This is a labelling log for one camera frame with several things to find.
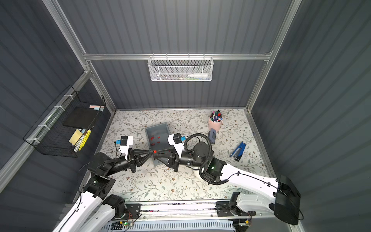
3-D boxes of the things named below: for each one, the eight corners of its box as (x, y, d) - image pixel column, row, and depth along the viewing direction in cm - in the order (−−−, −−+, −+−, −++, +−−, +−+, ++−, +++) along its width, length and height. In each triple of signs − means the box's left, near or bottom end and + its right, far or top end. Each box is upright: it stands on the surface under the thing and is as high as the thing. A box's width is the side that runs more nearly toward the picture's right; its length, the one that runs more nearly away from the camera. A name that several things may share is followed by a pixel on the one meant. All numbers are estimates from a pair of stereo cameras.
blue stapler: (229, 156, 95) (230, 155, 93) (239, 141, 103) (239, 140, 101) (238, 161, 93) (239, 160, 91) (247, 146, 100) (248, 144, 98)
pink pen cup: (208, 132, 108) (210, 120, 98) (207, 122, 115) (209, 110, 104) (219, 132, 108) (223, 120, 98) (218, 122, 115) (221, 110, 104)
